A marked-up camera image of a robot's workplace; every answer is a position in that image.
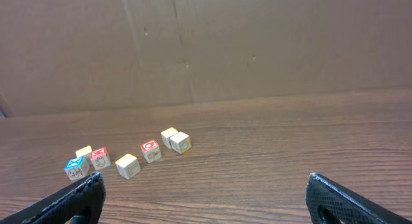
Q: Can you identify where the red letter block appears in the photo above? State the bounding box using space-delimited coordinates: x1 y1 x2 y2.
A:
89 147 111 171

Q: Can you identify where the cardboard box edge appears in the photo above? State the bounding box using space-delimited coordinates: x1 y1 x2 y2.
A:
1 0 411 116

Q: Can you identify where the yellow block top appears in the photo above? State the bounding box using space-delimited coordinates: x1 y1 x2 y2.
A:
161 127 178 149

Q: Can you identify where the blue X block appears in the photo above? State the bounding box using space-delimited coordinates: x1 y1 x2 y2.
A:
64 156 89 181

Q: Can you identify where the yellow block left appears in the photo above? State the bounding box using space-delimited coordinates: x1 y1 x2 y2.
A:
75 145 93 160

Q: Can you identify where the red C block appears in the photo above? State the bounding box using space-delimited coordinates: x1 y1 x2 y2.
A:
140 140 162 163

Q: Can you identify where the white block top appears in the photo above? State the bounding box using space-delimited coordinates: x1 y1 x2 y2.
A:
170 132 192 154

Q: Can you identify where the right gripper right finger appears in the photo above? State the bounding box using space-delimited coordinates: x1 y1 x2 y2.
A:
305 173 411 224

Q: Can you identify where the yellow block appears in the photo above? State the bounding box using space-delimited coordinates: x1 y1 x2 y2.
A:
161 127 178 149
115 153 141 180
75 145 93 160

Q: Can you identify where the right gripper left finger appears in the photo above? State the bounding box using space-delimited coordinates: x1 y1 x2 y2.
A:
1 172 106 224

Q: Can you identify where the yellow block middle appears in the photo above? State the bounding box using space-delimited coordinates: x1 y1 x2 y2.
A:
115 153 141 180

